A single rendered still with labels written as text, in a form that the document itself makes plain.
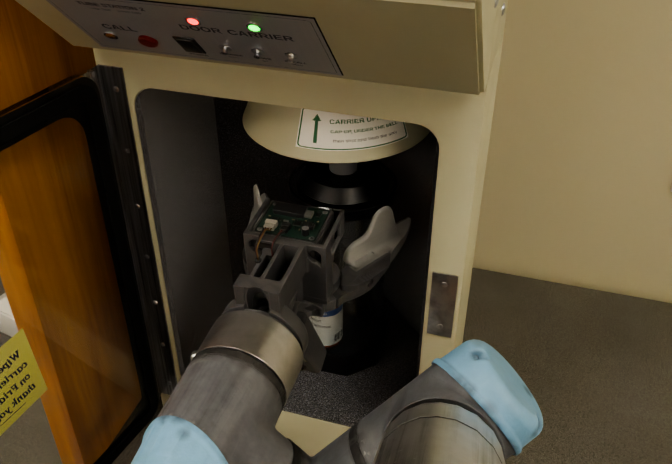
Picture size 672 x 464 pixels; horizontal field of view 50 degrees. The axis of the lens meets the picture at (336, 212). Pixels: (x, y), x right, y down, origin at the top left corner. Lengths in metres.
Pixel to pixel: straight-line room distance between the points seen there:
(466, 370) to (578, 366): 0.54
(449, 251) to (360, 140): 0.12
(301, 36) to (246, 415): 0.25
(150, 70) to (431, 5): 0.29
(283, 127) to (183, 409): 0.25
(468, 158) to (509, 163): 0.49
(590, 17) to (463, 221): 0.44
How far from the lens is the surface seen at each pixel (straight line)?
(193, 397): 0.49
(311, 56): 0.49
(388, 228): 0.66
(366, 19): 0.42
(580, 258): 1.13
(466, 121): 0.54
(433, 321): 0.65
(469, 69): 0.46
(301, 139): 0.61
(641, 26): 0.97
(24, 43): 0.65
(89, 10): 0.53
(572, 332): 1.04
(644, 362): 1.03
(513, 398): 0.46
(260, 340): 0.52
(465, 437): 0.41
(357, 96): 0.55
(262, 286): 0.54
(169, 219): 0.71
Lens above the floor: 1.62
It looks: 34 degrees down
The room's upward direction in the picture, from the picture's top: straight up
